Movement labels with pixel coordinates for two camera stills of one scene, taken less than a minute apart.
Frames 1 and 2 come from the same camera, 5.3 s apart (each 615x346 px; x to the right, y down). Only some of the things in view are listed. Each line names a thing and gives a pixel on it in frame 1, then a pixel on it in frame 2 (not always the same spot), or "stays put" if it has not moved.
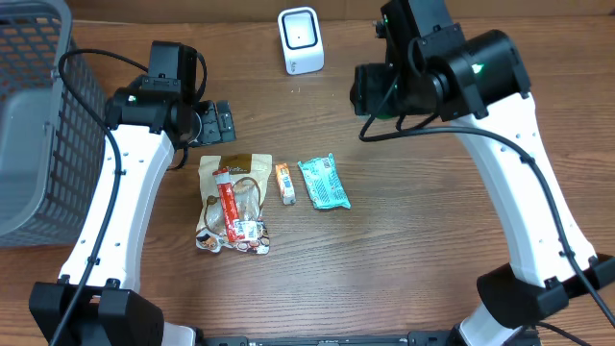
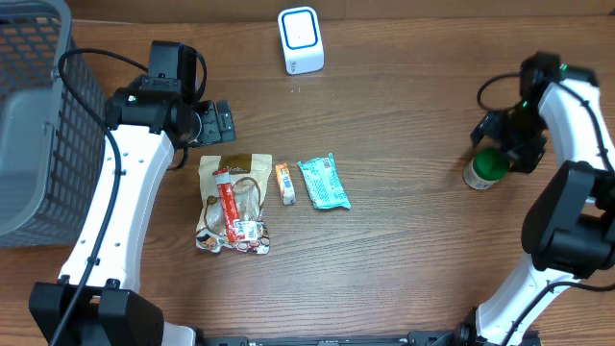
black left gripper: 217,123 stays put
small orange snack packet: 285,183 stays put
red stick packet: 223,182 stays put
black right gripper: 367,89 -> 509,142
